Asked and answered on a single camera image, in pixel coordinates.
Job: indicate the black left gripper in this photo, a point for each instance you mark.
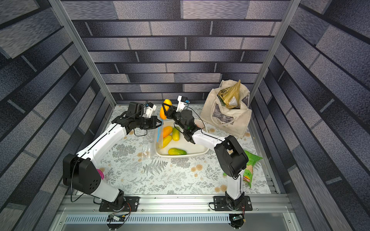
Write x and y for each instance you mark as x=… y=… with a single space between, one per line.
x=153 y=118

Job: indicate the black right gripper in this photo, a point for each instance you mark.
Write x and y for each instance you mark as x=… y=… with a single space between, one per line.
x=172 y=112

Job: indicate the green yellow mango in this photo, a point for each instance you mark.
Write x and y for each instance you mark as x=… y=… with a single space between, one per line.
x=176 y=134

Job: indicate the white oval plastic tray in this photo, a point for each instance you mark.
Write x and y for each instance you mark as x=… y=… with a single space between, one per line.
x=193 y=150

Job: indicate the orange yellow mango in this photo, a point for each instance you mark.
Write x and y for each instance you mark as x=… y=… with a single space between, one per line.
x=165 y=108

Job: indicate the clear blue-zipper zip-top bag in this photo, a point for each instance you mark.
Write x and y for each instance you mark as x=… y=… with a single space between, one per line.
x=150 y=139

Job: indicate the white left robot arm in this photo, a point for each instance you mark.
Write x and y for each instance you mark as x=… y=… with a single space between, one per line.
x=79 y=170

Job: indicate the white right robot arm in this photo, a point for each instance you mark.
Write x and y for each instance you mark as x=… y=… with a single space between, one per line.
x=231 y=156

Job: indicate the small yellow mango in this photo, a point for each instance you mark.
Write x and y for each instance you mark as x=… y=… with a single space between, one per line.
x=165 y=142

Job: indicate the beige canvas tote bag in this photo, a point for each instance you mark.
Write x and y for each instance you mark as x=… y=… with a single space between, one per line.
x=234 y=121

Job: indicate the green snack bag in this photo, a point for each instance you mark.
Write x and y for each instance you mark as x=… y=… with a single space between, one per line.
x=248 y=172

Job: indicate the gold foil snack packet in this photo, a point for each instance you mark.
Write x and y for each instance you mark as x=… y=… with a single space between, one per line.
x=229 y=97

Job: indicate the pink cup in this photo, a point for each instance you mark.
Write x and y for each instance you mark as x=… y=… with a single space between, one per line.
x=101 y=174

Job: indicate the left small circuit board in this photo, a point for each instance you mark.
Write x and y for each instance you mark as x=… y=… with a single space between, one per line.
x=115 y=218

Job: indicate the small circuit board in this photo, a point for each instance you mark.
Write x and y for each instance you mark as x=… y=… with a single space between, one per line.
x=236 y=220
x=115 y=218

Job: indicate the right small circuit board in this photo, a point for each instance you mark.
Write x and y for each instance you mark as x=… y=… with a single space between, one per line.
x=236 y=220

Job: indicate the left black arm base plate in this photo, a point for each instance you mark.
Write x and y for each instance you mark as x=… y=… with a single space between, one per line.
x=131 y=202

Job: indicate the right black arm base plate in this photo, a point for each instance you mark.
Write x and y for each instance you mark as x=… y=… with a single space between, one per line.
x=226 y=203

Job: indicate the aluminium front rail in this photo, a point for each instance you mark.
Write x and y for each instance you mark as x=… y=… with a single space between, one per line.
x=180 y=204

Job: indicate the left aluminium frame post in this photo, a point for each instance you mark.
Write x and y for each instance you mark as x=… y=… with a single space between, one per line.
x=77 y=40

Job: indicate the aluminium frame post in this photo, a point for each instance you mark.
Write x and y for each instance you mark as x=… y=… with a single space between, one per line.
x=77 y=40
x=293 y=6

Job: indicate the right aluminium frame post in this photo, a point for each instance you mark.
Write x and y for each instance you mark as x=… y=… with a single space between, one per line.
x=293 y=6

